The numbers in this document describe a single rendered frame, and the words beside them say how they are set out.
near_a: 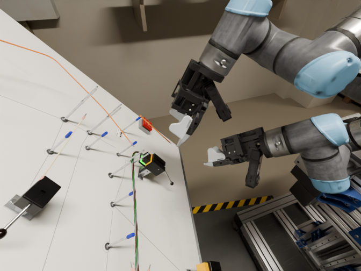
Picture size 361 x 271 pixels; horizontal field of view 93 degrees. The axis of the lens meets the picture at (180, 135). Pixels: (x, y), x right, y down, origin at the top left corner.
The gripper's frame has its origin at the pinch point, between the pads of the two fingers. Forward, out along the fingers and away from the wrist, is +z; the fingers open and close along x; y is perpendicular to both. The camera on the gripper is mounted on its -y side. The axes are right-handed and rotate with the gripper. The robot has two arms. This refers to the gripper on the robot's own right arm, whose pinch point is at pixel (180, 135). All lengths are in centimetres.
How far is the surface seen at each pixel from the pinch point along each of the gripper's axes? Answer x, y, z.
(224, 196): -57, -96, 85
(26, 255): 29.0, 22.3, 12.8
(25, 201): 25.0, 24.7, 4.5
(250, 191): -61, -120, 72
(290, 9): -220, -119, -94
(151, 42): -172, 22, 11
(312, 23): -220, -158, -97
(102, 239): 23.0, 11.3, 18.0
